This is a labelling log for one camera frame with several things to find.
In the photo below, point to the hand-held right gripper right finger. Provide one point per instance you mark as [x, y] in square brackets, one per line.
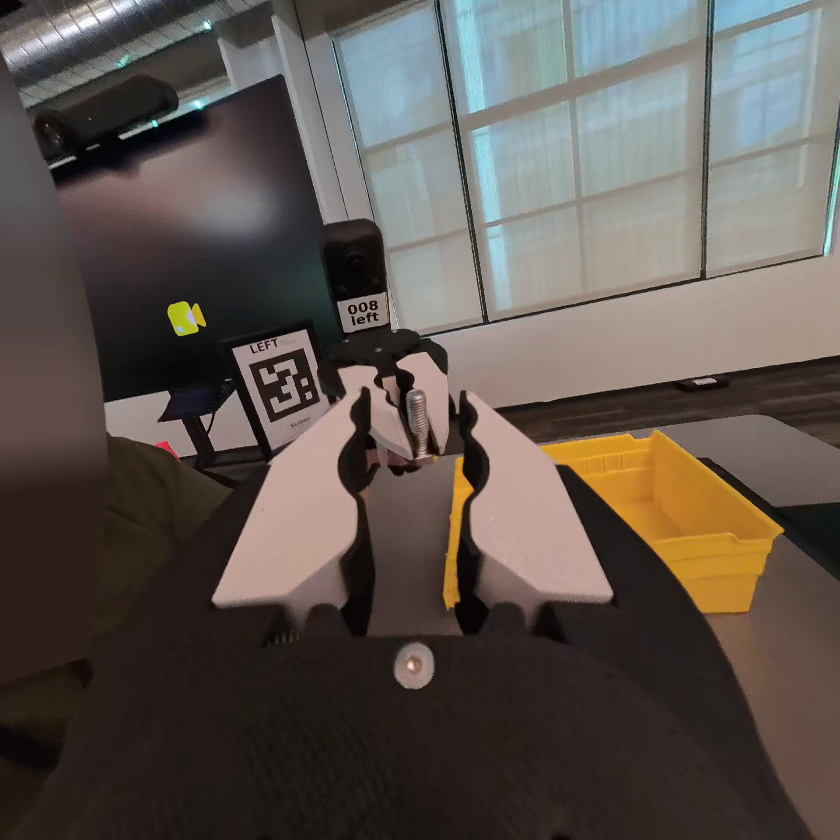
[531, 525]

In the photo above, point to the large grid window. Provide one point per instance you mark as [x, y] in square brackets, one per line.
[590, 164]

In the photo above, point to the yellow plastic bin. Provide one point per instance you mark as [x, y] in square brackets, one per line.
[656, 525]

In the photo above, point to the steel hex bolt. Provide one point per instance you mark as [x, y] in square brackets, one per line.
[420, 420]

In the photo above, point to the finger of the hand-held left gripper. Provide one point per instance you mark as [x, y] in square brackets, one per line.
[387, 420]
[436, 394]

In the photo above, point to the olive green shirt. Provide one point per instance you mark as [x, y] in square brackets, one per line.
[164, 512]

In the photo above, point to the silver ventilation duct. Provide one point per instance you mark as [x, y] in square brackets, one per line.
[98, 33]

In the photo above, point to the large black screen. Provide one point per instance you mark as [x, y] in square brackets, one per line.
[197, 229]

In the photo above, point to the black floor box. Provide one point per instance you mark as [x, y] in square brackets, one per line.
[702, 384]

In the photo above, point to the black video bar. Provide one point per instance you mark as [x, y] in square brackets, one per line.
[105, 118]

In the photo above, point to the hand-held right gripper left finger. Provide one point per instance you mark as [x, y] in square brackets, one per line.
[289, 525]

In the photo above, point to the black screen stand shelf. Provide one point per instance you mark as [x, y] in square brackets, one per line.
[197, 413]

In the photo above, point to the framed marker sign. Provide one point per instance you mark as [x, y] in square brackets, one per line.
[282, 387]

